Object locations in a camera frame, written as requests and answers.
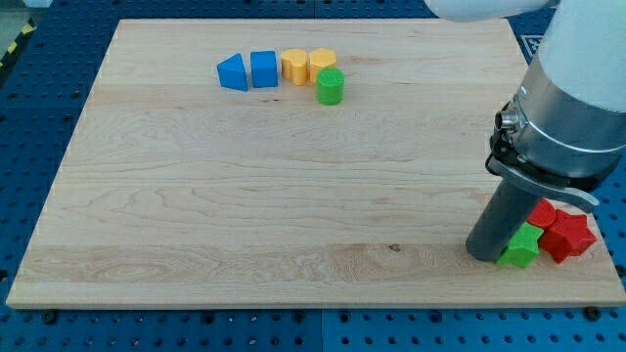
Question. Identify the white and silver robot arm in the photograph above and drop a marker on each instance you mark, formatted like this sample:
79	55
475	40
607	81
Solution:
563	130

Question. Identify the blue triangle block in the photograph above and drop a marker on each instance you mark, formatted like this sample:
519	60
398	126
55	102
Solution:
232	73

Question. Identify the light wooden board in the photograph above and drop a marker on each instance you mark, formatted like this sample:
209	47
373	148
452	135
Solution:
177	193

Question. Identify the green cylinder block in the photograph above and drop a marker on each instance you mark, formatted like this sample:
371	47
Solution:
330	85

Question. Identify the yellow heart block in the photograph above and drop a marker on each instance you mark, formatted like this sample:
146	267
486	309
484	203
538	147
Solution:
295	66

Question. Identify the yellow hexagon block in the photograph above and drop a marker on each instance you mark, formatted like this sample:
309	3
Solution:
318	59

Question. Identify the blue cube block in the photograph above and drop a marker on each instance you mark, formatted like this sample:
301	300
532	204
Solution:
264	70

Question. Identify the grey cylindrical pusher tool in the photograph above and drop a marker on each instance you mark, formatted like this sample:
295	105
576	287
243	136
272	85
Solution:
503	215

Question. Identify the green star block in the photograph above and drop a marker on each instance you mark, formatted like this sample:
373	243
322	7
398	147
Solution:
522	248

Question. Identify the red cylinder block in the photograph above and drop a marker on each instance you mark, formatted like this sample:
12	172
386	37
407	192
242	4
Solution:
543	215

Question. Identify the red star block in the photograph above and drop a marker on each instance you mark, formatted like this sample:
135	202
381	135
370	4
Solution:
568	236

